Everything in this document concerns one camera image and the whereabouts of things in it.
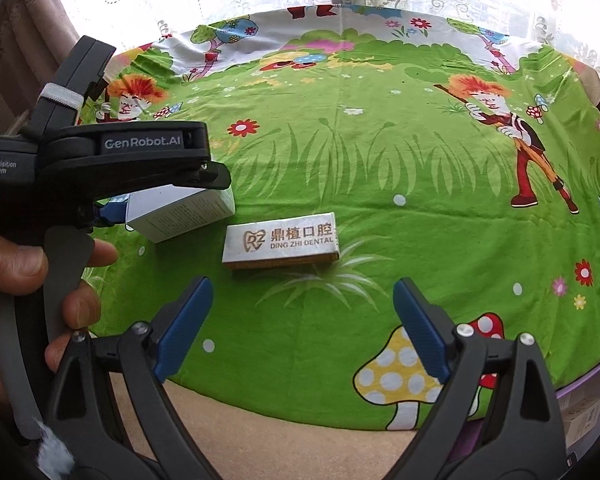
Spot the white long box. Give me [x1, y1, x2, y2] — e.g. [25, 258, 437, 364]
[125, 185, 235, 244]

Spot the dental gold white box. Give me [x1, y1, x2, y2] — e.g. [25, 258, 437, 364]
[222, 212, 340, 270]

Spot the left hand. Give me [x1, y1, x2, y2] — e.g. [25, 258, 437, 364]
[0, 235, 120, 411]

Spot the purple cardboard storage box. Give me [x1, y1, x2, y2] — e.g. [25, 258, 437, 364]
[450, 349, 600, 461]

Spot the brown patterned curtain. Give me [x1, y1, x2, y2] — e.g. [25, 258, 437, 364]
[0, 0, 79, 134]

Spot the green cartoon tablecloth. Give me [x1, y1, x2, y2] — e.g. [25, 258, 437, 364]
[82, 6, 600, 430]

